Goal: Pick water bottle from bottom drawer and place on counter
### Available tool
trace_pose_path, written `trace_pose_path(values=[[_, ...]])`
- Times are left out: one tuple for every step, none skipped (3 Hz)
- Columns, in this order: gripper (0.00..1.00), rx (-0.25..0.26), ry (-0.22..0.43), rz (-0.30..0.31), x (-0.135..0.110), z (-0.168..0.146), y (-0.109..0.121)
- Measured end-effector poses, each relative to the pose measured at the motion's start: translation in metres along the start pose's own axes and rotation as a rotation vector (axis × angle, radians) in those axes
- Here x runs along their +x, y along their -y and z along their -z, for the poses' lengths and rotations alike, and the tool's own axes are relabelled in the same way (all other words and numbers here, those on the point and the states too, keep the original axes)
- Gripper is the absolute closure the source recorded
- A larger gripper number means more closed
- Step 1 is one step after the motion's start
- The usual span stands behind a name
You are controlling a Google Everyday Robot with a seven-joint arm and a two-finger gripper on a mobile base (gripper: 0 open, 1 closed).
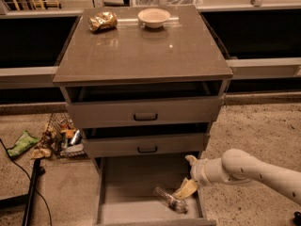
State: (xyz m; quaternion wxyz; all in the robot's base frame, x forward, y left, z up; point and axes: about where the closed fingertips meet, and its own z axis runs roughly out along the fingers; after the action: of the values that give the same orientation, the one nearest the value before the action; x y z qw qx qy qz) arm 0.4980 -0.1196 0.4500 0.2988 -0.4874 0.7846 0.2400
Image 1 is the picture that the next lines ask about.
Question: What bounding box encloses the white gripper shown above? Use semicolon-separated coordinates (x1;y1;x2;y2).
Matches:
173;154;216;200

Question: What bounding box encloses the clear plastic water bottle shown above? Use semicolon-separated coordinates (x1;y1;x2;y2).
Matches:
153;186;188;214

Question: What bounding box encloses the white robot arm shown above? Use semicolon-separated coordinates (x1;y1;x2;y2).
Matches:
173;149;301;204

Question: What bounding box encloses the grey top drawer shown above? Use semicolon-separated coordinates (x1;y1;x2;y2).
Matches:
67;97;223;129

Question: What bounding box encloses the grey drawer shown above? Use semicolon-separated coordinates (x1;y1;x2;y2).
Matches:
67;97;223;129
95;153;216;226
83;133;209;157

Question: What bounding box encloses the grey bottom drawer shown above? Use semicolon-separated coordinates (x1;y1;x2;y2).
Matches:
95;153;216;226

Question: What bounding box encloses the grey drawer cabinet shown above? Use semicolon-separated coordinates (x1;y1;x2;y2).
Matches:
54;6;232;217

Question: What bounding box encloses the grey middle drawer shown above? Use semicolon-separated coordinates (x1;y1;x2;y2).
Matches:
83;133;209;157

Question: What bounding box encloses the silver can in basket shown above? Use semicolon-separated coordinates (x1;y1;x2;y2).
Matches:
70;130;82;146

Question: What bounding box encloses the black stand leg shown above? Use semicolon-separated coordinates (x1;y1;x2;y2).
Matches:
0;159;42;226

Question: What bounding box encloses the yellow snack bag on floor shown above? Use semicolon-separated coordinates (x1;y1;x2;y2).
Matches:
32;148;52;159

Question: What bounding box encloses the white bowl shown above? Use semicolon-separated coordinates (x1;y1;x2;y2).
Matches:
138;8;170;28

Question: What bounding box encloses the green snack bag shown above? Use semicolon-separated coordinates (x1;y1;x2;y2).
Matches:
8;131;39;158

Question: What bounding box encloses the gold crumpled snack bag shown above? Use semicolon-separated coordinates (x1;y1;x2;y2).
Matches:
88;11;118;33

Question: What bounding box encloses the wire basket with items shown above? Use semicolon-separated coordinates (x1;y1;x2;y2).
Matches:
37;113;86;158

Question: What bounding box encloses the grey metal rail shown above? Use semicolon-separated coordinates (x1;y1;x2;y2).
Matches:
0;57;301;89

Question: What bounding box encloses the black cable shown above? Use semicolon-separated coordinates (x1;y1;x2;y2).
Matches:
0;137;53;226

